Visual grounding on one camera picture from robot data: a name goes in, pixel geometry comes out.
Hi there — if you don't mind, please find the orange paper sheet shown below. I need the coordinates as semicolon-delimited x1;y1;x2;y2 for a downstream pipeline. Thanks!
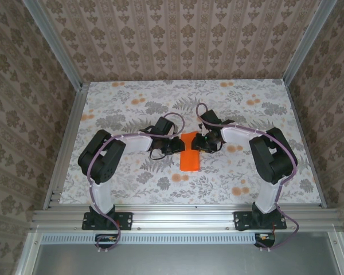
178;131;201;172

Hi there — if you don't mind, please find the grey sheet metal panel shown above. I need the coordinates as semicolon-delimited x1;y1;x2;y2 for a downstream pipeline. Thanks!
14;231;344;275

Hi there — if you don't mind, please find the floral patterned table cover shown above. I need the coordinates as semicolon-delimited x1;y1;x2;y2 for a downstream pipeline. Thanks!
58;80;324;206

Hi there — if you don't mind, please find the black connector board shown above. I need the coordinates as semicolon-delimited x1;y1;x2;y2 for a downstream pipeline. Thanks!
253;233;276;249
95;233;122;249

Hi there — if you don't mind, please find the right gripper thin black cable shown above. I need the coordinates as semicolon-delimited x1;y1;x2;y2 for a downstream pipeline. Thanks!
210;140;226;154

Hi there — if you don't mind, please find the gripper thin black cable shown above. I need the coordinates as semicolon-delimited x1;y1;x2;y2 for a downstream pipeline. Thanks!
148;143;173;160
210;140;226;154

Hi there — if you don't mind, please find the left gripper thin black cable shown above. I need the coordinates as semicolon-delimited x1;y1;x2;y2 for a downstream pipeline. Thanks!
148;143;173;160

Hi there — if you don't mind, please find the aluminium frame cross rail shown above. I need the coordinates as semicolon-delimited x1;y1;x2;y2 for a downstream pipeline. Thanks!
30;208;343;231

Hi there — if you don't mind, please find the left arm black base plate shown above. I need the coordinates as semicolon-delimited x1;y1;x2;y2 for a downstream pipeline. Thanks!
82;211;134;231

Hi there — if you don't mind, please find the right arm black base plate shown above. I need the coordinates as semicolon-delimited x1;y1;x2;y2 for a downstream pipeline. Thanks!
233;211;287;231

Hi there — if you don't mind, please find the grey slotted cable duct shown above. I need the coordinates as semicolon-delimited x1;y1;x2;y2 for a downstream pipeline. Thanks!
41;232;276;245

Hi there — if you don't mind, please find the aluminium table side rail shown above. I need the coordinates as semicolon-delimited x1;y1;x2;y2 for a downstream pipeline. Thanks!
42;82;90;211

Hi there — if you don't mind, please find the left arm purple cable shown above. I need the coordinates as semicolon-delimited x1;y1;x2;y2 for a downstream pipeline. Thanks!
87;112;182;254

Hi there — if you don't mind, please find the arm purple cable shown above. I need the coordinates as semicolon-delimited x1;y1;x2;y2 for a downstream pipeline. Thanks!
196;102;300;253
87;112;182;254

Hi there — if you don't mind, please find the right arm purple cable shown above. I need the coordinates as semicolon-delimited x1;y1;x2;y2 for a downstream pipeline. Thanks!
196;102;300;253

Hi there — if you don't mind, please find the aluminium frame post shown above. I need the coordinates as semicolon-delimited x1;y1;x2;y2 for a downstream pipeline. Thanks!
283;0;338;84
22;0;84;90

